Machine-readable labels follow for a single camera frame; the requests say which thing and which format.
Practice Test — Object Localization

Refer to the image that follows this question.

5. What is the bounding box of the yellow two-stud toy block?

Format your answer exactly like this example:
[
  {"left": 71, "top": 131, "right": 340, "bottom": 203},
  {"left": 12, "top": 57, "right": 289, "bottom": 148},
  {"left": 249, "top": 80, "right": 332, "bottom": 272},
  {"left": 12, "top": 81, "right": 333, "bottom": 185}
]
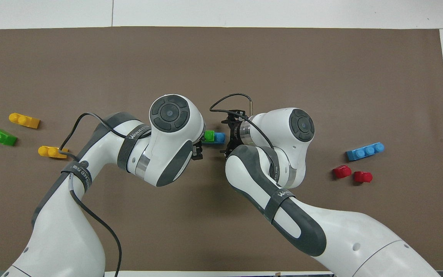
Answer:
[
  {"left": 8, "top": 112, "right": 41, "bottom": 129},
  {"left": 38, "top": 145, "right": 69, "bottom": 160}
]

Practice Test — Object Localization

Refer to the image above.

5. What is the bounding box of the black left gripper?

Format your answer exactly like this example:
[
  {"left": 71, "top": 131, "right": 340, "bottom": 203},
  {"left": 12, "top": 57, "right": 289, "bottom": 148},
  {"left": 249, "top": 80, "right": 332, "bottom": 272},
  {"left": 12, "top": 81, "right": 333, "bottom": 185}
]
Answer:
[{"left": 192, "top": 141, "right": 205, "bottom": 160}]

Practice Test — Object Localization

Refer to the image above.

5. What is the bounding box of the red one-stud toy block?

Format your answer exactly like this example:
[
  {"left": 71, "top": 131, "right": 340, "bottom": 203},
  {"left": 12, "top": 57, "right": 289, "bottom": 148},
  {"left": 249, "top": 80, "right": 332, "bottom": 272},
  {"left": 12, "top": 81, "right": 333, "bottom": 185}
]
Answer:
[
  {"left": 333, "top": 165, "right": 352, "bottom": 179},
  {"left": 353, "top": 171, "right": 373, "bottom": 184}
]

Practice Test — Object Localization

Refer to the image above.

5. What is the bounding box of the blue three-stud toy block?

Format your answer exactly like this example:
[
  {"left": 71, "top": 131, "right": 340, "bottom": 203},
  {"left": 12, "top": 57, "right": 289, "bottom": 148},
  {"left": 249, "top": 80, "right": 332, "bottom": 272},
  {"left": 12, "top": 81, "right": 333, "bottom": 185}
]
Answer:
[
  {"left": 346, "top": 142, "right": 385, "bottom": 162},
  {"left": 202, "top": 132, "right": 226, "bottom": 145}
]

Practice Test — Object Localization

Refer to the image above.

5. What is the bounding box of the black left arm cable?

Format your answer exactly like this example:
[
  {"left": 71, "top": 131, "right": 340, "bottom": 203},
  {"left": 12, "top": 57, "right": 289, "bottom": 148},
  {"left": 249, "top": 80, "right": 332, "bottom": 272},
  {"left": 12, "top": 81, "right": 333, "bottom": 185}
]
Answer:
[{"left": 57, "top": 112, "right": 130, "bottom": 277}]

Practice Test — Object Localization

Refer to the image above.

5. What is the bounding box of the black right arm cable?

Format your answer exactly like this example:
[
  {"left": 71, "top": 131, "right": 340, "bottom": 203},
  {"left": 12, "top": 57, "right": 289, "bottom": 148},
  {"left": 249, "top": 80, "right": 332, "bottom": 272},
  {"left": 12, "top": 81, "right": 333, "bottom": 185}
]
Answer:
[{"left": 209, "top": 93, "right": 276, "bottom": 150}]

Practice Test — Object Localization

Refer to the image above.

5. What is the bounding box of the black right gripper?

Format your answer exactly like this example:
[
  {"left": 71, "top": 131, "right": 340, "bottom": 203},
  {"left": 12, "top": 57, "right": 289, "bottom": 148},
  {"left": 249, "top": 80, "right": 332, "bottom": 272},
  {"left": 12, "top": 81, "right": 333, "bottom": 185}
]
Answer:
[{"left": 221, "top": 111, "right": 245, "bottom": 156}]

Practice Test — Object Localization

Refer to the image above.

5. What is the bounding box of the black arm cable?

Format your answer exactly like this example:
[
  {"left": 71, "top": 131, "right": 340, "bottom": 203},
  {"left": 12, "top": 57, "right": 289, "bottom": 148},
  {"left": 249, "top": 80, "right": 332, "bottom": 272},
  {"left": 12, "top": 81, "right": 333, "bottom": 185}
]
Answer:
[
  {"left": 57, "top": 112, "right": 130, "bottom": 277},
  {"left": 209, "top": 93, "right": 276, "bottom": 150}
]

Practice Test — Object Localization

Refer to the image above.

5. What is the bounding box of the brown table mat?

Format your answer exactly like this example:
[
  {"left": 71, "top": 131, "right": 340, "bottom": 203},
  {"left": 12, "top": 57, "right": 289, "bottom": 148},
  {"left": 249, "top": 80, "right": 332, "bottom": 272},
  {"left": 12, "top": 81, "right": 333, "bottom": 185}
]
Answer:
[{"left": 0, "top": 26, "right": 443, "bottom": 272}]

